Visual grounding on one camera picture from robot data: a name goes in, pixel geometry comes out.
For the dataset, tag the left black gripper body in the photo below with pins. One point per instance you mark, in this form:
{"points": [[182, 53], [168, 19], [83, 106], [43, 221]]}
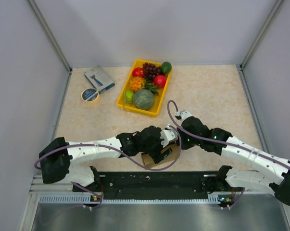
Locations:
{"points": [[157, 147]]}

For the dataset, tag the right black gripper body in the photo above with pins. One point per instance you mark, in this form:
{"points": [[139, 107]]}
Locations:
{"points": [[187, 141]]}

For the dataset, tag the brown cardboard box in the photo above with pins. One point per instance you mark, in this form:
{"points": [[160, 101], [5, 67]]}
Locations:
{"points": [[148, 162]]}

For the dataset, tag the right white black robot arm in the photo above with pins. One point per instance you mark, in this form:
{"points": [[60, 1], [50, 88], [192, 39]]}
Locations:
{"points": [[270, 174]]}

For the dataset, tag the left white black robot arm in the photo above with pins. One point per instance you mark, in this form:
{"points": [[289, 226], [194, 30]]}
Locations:
{"points": [[62, 160]]}

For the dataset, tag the blue razor package box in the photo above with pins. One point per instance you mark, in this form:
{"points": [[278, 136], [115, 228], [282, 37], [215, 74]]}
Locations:
{"points": [[99, 79]]}

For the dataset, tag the yellow plastic tray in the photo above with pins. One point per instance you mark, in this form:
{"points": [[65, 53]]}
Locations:
{"points": [[154, 111]]}

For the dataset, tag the green round melon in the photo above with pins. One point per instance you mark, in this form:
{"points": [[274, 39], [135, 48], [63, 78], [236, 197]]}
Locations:
{"points": [[144, 99]]}

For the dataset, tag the small green lime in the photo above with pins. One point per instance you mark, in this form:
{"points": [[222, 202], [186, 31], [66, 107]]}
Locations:
{"points": [[129, 94]]}

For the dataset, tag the red pomegranate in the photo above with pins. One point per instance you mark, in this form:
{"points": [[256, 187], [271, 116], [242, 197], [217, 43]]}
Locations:
{"points": [[160, 81]]}

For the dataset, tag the orange pineapple with leaves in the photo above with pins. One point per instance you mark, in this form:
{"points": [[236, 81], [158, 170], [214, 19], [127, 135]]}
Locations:
{"points": [[139, 83]]}

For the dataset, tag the green avocado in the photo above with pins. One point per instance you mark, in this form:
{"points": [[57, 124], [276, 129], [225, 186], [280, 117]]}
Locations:
{"points": [[166, 67]]}

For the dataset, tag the dark purple grape bunch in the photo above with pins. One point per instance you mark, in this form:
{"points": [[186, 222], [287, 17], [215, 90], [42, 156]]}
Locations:
{"points": [[150, 71]]}

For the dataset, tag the red apple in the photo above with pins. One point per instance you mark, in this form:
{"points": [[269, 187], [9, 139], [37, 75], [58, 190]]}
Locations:
{"points": [[138, 72]]}

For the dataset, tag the beige masking tape roll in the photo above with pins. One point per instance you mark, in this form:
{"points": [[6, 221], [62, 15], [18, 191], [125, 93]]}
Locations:
{"points": [[90, 96]]}

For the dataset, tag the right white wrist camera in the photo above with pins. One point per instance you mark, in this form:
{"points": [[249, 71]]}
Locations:
{"points": [[182, 115]]}

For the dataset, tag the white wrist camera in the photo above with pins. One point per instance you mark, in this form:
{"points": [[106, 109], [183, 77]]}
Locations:
{"points": [[182, 115], [168, 135]]}

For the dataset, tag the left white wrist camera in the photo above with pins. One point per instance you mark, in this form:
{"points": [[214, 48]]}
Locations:
{"points": [[168, 135]]}

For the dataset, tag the aluminium front rail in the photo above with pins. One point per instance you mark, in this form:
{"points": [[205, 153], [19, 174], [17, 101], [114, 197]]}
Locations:
{"points": [[68, 193]]}

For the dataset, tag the right aluminium frame post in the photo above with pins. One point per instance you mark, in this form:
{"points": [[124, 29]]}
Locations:
{"points": [[262, 33]]}

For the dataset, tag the aluminium frame post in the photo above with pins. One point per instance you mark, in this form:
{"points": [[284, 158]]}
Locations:
{"points": [[262, 33], [49, 35]]}

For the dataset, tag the left aluminium frame post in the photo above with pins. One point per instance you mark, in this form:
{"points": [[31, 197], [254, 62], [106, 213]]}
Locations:
{"points": [[49, 35]]}

